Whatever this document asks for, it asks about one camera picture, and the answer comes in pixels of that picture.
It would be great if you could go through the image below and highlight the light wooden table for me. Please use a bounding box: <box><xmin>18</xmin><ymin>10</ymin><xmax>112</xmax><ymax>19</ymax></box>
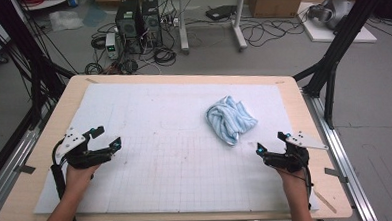
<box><xmin>0</xmin><ymin>63</ymin><xmax>354</xmax><ymax>221</ymax></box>

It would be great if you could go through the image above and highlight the clear plastic bag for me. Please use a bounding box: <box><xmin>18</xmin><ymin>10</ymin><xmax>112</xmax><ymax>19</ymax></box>
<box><xmin>48</xmin><ymin>8</ymin><xmax>85</xmax><ymax>33</ymax></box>

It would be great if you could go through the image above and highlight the light blue striped towel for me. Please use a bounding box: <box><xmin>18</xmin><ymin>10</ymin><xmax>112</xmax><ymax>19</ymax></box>
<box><xmin>203</xmin><ymin>94</ymin><xmax>260</xmax><ymax>148</ymax></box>

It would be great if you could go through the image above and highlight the large brown cardboard box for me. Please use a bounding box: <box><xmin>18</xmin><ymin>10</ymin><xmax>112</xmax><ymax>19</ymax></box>
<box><xmin>248</xmin><ymin>0</ymin><xmax>308</xmax><ymax>20</ymax></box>

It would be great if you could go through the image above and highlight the black metal frame with cables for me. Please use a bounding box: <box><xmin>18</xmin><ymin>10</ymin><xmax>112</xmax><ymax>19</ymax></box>
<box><xmin>0</xmin><ymin>0</ymin><xmax>79</xmax><ymax>132</ymax></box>

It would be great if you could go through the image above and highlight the black computer tower green label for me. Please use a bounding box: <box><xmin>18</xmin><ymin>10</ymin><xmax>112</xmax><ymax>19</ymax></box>
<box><xmin>113</xmin><ymin>0</ymin><xmax>145</xmax><ymax>56</ymax></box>

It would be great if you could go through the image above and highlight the tangle of black floor cables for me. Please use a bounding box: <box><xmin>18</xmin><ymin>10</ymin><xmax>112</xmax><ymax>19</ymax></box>
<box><xmin>239</xmin><ymin>15</ymin><xmax>307</xmax><ymax>48</ymax></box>

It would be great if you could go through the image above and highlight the black coiled cable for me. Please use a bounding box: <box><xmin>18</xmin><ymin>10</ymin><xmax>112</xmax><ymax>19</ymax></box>
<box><xmin>152</xmin><ymin>45</ymin><xmax>178</xmax><ymax>67</ymax></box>

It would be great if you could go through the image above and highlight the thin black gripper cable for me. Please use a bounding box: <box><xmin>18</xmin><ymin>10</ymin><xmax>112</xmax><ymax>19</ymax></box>
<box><xmin>294</xmin><ymin>153</ymin><xmax>314</xmax><ymax>211</ymax></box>

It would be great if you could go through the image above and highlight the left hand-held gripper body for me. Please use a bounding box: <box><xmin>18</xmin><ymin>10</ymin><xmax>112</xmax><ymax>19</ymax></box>
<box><xmin>53</xmin><ymin>124</ymin><xmax>115</xmax><ymax>171</ymax></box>

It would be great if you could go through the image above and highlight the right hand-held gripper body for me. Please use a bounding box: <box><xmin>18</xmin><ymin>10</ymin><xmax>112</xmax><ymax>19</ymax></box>
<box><xmin>261</xmin><ymin>129</ymin><xmax>330</xmax><ymax>175</ymax></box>

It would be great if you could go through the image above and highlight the person's left hand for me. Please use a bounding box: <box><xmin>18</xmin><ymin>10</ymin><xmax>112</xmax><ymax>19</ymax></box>
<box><xmin>64</xmin><ymin>161</ymin><xmax>101</xmax><ymax>194</ymax></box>

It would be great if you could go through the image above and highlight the black flat device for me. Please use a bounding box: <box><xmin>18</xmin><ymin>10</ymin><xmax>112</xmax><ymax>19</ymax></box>
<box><xmin>204</xmin><ymin>4</ymin><xmax>238</xmax><ymax>22</ymax></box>

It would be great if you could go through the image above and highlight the white power supply unit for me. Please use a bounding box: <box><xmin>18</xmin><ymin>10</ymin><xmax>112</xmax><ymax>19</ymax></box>
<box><xmin>105</xmin><ymin>32</ymin><xmax>120</xmax><ymax>60</ymax></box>

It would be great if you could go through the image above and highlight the thick black sleeved cable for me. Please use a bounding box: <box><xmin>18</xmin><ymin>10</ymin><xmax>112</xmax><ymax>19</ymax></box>
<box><xmin>48</xmin><ymin>139</ymin><xmax>82</xmax><ymax>221</ymax></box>

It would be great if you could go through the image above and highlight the grey tape piece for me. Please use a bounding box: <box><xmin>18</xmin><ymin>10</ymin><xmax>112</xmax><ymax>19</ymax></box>
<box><xmin>14</xmin><ymin>164</ymin><xmax>37</xmax><ymax>175</ymax></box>
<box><xmin>324</xmin><ymin>166</ymin><xmax>349</xmax><ymax>185</ymax></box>

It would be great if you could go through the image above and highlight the grey headset device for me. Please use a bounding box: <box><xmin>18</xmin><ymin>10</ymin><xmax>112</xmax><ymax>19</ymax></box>
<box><xmin>306</xmin><ymin>0</ymin><xmax>357</xmax><ymax>32</ymax></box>

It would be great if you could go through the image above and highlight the white desk leg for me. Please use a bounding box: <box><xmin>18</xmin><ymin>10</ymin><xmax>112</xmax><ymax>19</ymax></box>
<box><xmin>177</xmin><ymin>0</ymin><xmax>191</xmax><ymax>55</ymax></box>
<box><xmin>230</xmin><ymin>0</ymin><xmax>249</xmax><ymax>53</ymax></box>

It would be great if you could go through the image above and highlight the person's right hand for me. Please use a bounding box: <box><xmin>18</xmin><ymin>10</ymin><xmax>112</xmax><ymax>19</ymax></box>
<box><xmin>275</xmin><ymin>164</ymin><xmax>310</xmax><ymax>188</ymax></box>

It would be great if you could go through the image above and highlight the aluminium rail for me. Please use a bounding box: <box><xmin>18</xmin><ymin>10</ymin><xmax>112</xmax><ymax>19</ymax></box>
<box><xmin>0</xmin><ymin>125</ymin><xmax>46</xmax><ymax>217</ymax></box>
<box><xmin>302</xmin><ymin>88</ymin><xmax>379</xmax><ymax>221</ymax></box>

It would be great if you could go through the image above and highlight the white floor board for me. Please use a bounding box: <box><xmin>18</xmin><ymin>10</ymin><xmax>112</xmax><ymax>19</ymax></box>
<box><xmin>295</xmin><ymin>0</ymin><xmax>378</xmax><ymax>47</ymax></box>

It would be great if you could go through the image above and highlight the white grid mat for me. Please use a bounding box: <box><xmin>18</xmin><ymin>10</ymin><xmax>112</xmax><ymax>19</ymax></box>
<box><xmin>28</xmin><ymin>73</ymin><xmax>320</xmax><ymax>221</ymax></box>

